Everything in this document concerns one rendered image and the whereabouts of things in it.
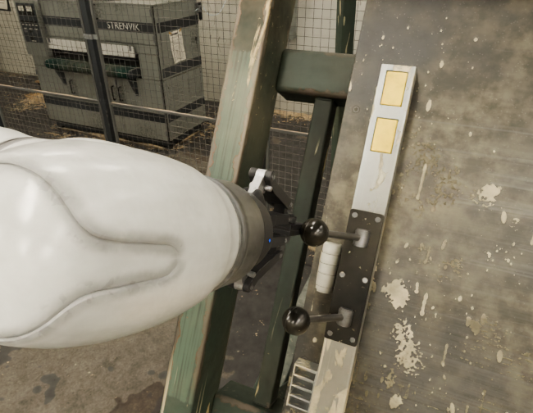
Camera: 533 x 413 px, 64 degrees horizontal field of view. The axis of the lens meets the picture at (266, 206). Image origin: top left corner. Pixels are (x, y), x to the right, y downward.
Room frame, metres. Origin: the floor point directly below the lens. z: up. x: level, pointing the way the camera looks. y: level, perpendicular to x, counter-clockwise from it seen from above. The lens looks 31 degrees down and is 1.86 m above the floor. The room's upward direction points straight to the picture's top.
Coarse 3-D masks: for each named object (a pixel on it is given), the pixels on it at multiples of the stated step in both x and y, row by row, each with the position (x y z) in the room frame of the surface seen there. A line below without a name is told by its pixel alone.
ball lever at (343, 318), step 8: (288, 312) 0.40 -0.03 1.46; (296, 312) 0.40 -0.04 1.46; (304, 312) 0.40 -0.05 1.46; (344, 312) 0.45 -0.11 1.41; (352, 312) 0.45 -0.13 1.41; (288, 320) 0.39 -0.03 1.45; (296, 320) 0.39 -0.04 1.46; (304, 320) 0.39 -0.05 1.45; (312, 320) 0.41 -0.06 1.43; (320, 320) 0.42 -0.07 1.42; (328, 320) 0.43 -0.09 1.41; (336, 320) 0.44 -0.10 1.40; (344, 320) 0.44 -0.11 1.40; (288, 328) 0.39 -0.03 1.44; (296, 328) 0.38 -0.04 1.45; (304, 328) 0.39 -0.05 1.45
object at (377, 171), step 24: (384, 72) 0.64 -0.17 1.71; (408, 72) 0.63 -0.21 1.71; (408, 96) 0.61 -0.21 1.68; (360, 168) 0.57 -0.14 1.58; (384, 168) 0.56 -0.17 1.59; (360, 192) 0.55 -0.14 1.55; (384, 192) 0.54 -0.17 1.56; (360, 336) 0.46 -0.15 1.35; (336, 360) 0.43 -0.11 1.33; (336, 384) 0.41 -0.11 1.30; (312, 408) 0.40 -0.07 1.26; (336, 408) 0.39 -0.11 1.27
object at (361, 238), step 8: (304, 224) 0.46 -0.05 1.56; (312, 224) 0.45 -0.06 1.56; (320, 224) 0.45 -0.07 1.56; (304, 232) 0.45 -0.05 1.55; (312, 232) 0.44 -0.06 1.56; (320, 232) 0.44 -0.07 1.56; (328, 232) 0.45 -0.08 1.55; (336, 232) 0.48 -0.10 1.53; (360, 232) 0.51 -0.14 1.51; (368, 232) 0.51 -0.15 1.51; (304, 240) 0.44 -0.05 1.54; (312, 240) 0.44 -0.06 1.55; (320, 240) 0.44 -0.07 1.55; (360, 240) 0.50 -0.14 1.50; (368, 240) 0.50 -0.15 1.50
